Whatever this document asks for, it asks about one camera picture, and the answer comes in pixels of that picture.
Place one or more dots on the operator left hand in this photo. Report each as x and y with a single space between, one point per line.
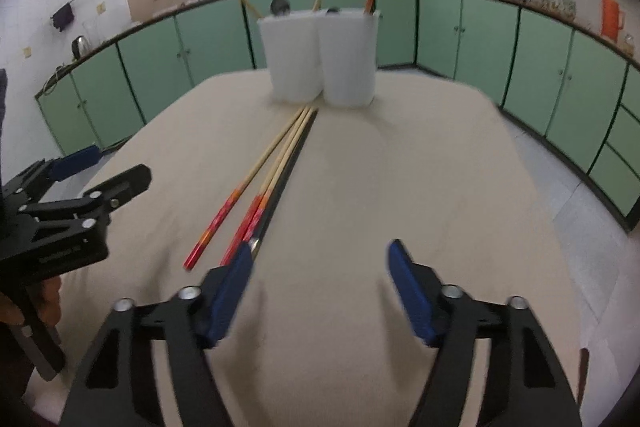
47 303

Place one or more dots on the green kitchen cabinet run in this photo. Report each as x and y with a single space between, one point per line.
571 90

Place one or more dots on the black chopstick silver band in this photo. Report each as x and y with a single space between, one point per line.
265 212

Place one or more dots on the steel electric kettle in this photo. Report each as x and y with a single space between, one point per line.
81 47

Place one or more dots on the orange thermos jug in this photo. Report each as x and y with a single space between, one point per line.
612 21

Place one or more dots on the white twin utensil holder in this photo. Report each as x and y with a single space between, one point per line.
322 53

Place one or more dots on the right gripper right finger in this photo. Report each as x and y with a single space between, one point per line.
525 383

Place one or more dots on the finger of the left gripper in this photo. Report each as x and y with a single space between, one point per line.
97 202
35 180

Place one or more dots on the metal ladle in holder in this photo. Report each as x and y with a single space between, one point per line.
280 7

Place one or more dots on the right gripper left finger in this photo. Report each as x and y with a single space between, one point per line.
115 384

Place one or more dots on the glass jar on counter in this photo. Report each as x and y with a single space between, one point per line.
627 45

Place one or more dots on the dark hanging cloth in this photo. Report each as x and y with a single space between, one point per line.
63 17

